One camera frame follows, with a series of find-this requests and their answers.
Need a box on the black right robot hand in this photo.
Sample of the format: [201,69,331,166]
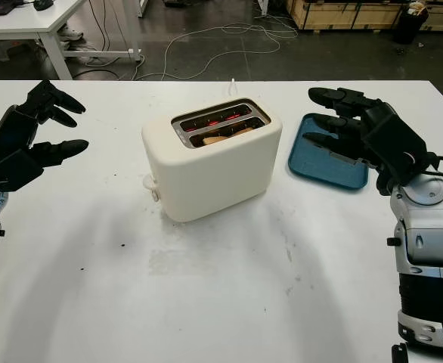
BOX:
[305,86,401,196]

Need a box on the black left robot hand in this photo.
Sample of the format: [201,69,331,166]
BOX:
[0,79,90,167]

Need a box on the toast slice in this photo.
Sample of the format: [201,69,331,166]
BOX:
[201,126,256,147]

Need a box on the cream two-slot toaster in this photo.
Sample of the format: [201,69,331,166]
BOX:
[141,97,283,223]

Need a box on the blue plastic tray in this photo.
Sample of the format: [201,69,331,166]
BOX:
[287,112,370,193]

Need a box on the black trash bin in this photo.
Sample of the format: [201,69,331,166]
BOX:
[393,0,429,45]

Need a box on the white sneaker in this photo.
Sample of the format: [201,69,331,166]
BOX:
[58,28,85,42]

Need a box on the white office desk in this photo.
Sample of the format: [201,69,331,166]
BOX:
[0,0,143,80]

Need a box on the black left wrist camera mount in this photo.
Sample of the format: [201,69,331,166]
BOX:
[0,149,45,193]

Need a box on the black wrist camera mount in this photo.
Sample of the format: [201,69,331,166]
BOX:
[361,112,438,187]
[0,149,45,193]

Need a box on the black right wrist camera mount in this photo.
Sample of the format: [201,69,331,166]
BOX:
[361,112,438,187]

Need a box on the white floor cable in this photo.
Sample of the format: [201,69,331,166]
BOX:
[134,23,300,81]

